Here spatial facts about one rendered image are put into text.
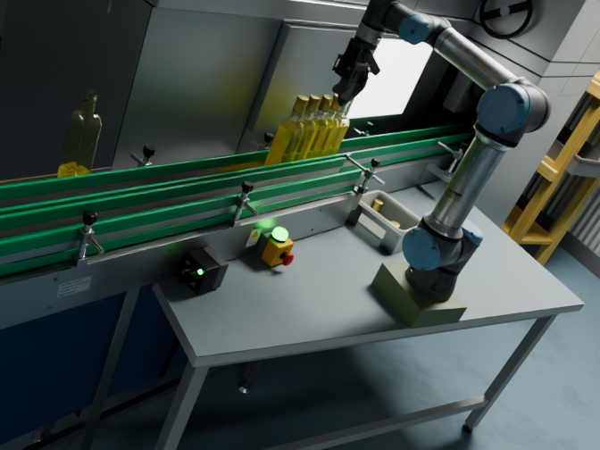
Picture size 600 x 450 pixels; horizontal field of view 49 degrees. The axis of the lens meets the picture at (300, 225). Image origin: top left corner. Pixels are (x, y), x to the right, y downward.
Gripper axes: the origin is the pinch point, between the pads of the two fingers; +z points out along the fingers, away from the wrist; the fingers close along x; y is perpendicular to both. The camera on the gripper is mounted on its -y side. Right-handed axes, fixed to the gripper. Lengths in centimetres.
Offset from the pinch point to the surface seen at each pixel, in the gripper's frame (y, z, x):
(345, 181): -4.3, 22.7, 10.6
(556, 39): -99, -32, 11
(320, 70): -3.9, -2.0, -15.5
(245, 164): 26.6, 23.3, -4.8
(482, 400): -70, 94, 73
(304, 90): 0.0, 4.7, -15.1
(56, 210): 94, 19, 8
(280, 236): 30.2, 30.6, 19.5
